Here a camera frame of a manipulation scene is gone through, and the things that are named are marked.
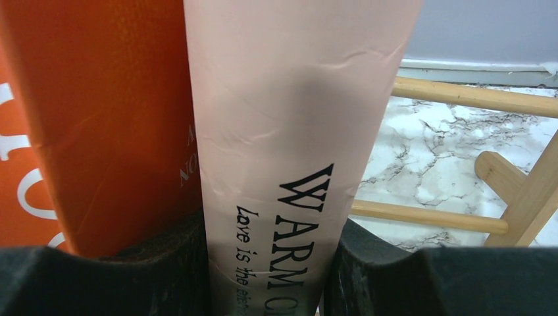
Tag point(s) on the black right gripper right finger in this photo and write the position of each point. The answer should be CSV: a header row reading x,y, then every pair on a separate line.
x,y
370,276

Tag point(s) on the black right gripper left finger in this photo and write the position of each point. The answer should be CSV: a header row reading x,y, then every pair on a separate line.
x,y
164,275

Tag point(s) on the orange Good Morning book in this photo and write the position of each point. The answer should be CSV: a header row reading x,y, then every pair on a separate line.
x,y
98,147

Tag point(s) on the pink Warm Chord book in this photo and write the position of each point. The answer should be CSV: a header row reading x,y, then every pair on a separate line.
x,y
288,98

